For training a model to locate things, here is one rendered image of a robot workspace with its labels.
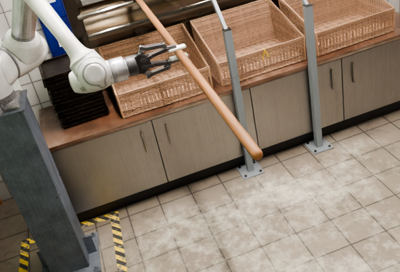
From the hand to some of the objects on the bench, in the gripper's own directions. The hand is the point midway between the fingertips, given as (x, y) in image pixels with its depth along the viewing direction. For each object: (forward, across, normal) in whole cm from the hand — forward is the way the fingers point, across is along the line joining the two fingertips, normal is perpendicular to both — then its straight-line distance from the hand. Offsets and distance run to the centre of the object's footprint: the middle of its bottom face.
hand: (177, 52), depth 191 cm
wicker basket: (+123, +61, -101) cm, 170 cm away
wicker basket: (+2, +62, -99) cm, 117 cm away
